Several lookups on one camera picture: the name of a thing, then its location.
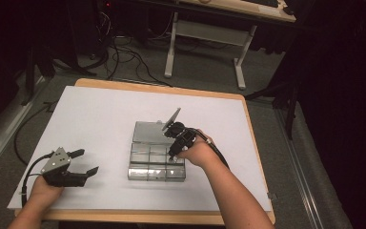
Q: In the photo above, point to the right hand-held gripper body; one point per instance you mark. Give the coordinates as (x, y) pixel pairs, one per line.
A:
(182, 135)

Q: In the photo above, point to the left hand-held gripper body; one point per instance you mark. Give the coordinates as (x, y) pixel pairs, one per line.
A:
(56, 162)

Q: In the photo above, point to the clear plastic compartment box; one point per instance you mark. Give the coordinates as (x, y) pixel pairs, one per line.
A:
(152, 159)

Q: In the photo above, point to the person's right hand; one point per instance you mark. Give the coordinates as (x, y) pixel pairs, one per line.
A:
(198, 152)

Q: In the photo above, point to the person's left hand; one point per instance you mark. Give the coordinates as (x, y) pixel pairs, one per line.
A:
(44, 194)

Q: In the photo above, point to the white table sheet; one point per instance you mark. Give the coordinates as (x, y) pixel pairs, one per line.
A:
(108, 127)

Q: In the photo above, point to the wooden table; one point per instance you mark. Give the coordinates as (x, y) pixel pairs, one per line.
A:
(158, 88)

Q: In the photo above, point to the black stand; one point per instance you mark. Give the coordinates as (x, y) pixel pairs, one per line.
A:
(286, 98)
(35, 70)

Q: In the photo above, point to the small grey clip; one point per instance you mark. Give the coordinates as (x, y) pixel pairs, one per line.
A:
(272, 196)

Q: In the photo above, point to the dark computer tower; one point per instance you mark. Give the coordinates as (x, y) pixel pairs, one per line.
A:
(120, 19)

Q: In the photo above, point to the black keyboard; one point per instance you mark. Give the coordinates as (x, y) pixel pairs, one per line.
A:
(262, 2)

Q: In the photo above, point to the metal floor rail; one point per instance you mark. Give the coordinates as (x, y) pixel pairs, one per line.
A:
(301, 168)
(3, 143)

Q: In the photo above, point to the wooden desk with white frame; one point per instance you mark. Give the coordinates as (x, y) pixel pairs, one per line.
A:
(209, 31)

